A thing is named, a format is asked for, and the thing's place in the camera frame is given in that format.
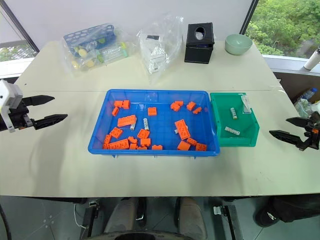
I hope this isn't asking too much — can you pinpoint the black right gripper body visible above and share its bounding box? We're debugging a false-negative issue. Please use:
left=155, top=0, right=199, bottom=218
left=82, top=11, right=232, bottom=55
left=303, top=114, right=320, bottom=151

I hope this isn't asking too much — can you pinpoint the black window frame bar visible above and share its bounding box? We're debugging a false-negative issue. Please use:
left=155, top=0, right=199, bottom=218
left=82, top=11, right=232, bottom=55
left=238, top=0, right=260, bottom=35
left=0, top=0, right=40, bottom=54

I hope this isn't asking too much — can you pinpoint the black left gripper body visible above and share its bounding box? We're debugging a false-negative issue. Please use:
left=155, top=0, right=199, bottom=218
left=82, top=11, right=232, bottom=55
left=8, top=99, right=35, bottom=131

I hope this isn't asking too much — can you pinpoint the clear plastic label holder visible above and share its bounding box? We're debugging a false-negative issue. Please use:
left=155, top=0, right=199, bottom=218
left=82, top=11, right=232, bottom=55
left=240, top=93, right=252, bottom=115

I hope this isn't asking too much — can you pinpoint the black cable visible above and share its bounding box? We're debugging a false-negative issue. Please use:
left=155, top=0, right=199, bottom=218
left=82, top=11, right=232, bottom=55
left=0, top=204, right=13, bottom=240

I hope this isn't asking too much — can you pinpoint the blue plastic tray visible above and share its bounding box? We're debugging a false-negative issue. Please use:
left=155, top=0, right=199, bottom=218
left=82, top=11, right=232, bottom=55
left=87, top=88, right=221, bottom=159

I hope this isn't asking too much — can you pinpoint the white bottle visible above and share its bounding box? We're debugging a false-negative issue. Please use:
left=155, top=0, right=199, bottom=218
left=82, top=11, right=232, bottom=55
left=303, top=48, right=320, bottom=71

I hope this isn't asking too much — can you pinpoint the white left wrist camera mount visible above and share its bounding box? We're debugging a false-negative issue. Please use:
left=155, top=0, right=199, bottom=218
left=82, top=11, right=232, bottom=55
left=0, top=79, right=24, bottom=134

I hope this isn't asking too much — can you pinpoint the clear bag with tubes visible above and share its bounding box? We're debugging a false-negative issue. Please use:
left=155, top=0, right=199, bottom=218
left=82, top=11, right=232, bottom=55
left=61, top=22, right=137, bottom=79

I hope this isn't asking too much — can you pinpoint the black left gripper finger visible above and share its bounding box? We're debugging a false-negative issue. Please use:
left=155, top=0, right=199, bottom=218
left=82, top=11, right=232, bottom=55
left=32, top=113, right=69, bottom=131
left=22, top=94, right=56, bottom=107

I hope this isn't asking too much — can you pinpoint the blue test tube rack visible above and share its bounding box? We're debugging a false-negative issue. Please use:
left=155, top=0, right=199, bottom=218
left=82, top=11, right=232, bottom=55
left=62, top=23, right=119, bottom=55

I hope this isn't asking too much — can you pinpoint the water bottle with blue cap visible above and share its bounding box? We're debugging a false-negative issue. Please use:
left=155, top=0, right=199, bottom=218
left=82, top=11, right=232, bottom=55
left=299, top=87, right=319, bottom=102

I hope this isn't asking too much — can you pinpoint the orange plastic square brick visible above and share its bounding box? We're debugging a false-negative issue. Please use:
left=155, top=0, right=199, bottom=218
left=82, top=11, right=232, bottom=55
left=108, top=126, right=124, bottom=139
left=136, top=128, right=151, bottom=140

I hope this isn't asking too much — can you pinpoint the black tissue box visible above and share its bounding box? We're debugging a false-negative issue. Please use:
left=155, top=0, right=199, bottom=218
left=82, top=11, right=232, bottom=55
left=184, top=22, right=216, bottom=64

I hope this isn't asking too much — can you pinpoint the clear bag with papers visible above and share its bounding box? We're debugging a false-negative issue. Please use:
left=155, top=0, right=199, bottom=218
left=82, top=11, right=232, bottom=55
left=135, top=14, right=185, bottom=85

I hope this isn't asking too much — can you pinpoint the green plastic bin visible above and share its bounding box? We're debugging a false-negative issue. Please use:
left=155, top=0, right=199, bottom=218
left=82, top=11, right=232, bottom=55
left=209, top=92, right=261, bottom=148

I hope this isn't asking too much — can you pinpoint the crumpled clear plastic bag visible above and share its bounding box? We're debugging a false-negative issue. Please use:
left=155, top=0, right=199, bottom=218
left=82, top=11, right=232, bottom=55
left=294, top=98, right=320, bottom=119

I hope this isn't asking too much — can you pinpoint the black shoe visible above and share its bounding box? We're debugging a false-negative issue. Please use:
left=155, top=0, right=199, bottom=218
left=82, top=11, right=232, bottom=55
left=254, top=195, right=320, bottom=228

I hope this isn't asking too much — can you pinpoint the thin white cable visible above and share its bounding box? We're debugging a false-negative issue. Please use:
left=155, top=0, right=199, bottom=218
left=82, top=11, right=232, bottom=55
left=73, top=203, right=89, bottom=229

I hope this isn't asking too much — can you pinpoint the pale green bowl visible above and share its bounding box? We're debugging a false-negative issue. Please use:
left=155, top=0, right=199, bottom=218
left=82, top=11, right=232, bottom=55
left=224, top=33, right=253, bottom=56

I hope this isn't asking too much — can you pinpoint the black table leg frame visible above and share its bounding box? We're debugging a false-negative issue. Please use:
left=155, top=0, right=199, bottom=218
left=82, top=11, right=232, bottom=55
left=211, top=204, right=244, bottom=240
left=79, top=198, right=101, bottom=239

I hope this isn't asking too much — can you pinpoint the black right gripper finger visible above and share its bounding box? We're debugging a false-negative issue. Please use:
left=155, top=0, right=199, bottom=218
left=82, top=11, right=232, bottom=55
left=285, top=116, right=311, bottom=131
left=268, top=129, right=307, bottom=151

